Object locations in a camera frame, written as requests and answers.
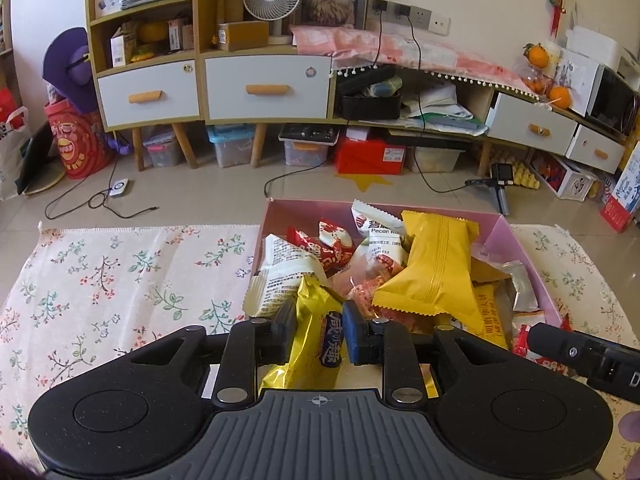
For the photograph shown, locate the white illustrated box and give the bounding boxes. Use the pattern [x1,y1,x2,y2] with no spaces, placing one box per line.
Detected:
[552,41,602,117]

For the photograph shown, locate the white drawer wooden handle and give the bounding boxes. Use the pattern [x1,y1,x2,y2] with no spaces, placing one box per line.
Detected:
[203,53,332,122]
[96,58,202,128]
[566,124,626,174]
[484,92,584,156]

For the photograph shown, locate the large golden yellow snack packet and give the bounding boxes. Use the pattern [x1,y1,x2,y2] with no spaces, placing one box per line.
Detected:
[372,209,482,317]

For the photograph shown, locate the white green packet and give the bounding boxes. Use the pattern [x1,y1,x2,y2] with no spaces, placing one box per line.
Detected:
[243,233,327,319]

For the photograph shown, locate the white paper bag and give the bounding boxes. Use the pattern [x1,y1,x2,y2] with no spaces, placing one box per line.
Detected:
[0,87,32,202]

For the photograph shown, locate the blue lid storage bin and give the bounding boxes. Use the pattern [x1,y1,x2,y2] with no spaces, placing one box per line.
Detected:
[206,123,257,169]

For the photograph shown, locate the red cardboard box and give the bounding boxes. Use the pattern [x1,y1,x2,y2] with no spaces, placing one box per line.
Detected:
[333,136,408,177]

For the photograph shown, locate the red blue carton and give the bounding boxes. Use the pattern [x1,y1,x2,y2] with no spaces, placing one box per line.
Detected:
[599,141,640,234]

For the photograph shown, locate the white nut snack packet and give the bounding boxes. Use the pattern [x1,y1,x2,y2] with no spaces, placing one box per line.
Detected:
[349,198,407,274]

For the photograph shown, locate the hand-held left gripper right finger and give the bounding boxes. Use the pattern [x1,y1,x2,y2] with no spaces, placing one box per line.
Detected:
[342,299,494,407]

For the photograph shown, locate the red round bag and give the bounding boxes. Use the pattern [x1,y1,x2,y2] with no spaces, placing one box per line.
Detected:
[43,101,117,182]

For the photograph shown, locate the clear storage bin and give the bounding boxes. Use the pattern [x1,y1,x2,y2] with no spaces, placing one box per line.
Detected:
[143,127,184,169]
[278,123,342,167]

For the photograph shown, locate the purple plush toy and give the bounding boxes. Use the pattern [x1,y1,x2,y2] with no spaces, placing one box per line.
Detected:
[42,27,99,114]

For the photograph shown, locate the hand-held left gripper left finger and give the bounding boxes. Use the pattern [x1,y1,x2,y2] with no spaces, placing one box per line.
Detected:
[149,302,299,408]

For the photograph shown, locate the black laptop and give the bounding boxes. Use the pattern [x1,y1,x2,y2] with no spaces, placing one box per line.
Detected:
[17,122,67,197]

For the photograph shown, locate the white printed toy box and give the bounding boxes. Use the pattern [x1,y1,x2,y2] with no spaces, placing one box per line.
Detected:
[532,151,599,204]

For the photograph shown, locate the yellow star floor sticker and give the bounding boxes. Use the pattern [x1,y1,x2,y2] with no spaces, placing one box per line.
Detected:
[333,172,394,194]

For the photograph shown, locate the pink cardboard box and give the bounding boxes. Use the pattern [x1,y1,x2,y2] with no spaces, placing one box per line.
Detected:
[248,198,565,361]

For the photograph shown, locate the shiny yellow snack packet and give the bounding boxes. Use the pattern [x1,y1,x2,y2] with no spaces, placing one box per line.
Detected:
[259,274,352,392]

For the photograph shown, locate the black case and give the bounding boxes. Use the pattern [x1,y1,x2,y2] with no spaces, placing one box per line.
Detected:
[335,66,404,122]

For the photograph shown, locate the brown cardboard box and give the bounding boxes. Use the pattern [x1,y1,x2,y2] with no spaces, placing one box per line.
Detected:
[216,20,270,53]

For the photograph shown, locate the gold brown snack packet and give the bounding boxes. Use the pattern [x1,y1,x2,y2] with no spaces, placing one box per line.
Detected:
[434,259,540,352]

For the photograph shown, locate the black camera on handle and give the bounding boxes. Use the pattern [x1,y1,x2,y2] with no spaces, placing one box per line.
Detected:
[464,162,514,217]

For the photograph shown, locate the wooden cabinet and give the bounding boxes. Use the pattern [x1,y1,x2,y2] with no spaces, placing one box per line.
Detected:
[83,0,629,172]

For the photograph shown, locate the black microwave oven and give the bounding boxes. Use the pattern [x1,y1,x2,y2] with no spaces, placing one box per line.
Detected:
[584,64,640,137]

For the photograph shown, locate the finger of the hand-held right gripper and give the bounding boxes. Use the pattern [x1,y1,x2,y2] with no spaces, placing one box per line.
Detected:
[528,324,584,373]

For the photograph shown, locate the small white box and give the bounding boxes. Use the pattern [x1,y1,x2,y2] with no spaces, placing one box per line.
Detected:
[109,27,133,69]

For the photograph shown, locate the wall socket panel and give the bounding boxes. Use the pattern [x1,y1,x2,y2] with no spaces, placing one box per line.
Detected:
[372,0,450,37]

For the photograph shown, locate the yellow packet white label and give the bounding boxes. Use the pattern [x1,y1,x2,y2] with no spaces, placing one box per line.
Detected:
[470,255,512,284]

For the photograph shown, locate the pile of papers and cloth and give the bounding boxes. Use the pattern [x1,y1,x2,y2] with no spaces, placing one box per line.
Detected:
[401,81,489,137]

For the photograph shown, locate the yellow egg tray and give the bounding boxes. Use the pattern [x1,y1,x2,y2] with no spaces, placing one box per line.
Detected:
[509,162,542,192]

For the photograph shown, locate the floral tablecloth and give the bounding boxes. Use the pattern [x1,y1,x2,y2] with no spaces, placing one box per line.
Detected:
[0,222,640,480]

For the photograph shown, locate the orange fruit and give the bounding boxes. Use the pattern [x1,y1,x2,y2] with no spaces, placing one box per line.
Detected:
[523,43,549,69]
[547,84,572,110]

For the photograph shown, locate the black power cable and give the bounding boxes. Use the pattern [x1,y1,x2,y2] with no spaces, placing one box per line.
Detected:
[407,10,473,196]

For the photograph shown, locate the pink nougat packet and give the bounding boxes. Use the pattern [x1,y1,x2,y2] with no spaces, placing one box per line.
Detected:
[344,279,397,322]

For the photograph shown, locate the pink floral cloth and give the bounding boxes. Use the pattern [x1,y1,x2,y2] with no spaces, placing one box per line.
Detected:
[291,24,539,99]

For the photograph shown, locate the black floor cable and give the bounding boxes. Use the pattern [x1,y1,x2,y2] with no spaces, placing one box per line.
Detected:
[44,180,162,222]

